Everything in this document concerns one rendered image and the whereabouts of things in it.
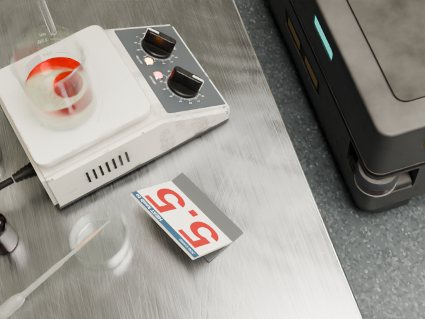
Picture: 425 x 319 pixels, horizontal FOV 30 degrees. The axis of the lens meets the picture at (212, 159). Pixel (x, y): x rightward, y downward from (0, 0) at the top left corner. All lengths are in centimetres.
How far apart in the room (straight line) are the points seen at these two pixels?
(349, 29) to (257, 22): 49
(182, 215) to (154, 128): 9
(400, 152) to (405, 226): 30
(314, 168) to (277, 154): 84
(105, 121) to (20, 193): 14
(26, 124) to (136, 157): 11
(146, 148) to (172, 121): 4
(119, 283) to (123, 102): 17
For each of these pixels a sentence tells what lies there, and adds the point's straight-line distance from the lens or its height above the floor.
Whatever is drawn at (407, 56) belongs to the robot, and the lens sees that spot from 136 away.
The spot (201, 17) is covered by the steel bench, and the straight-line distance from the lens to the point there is 90.
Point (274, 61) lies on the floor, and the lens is 178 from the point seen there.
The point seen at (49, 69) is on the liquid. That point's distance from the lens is 74.
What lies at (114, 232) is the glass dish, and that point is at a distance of 78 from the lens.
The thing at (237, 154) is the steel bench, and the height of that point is 75.
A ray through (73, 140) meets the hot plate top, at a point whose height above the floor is 84.
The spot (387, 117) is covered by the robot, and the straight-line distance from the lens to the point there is 130.
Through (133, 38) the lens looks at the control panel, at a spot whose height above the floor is 81.
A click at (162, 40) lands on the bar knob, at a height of 81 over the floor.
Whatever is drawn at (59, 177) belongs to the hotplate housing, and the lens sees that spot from 75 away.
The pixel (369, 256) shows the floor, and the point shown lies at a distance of 158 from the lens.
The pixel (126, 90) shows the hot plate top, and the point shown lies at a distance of 75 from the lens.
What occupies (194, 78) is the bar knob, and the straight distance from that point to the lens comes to 78.
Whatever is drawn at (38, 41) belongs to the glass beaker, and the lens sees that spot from 72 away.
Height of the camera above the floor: 146
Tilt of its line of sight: 62 degrees down
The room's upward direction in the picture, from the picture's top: 7 degrees counter-clockwise
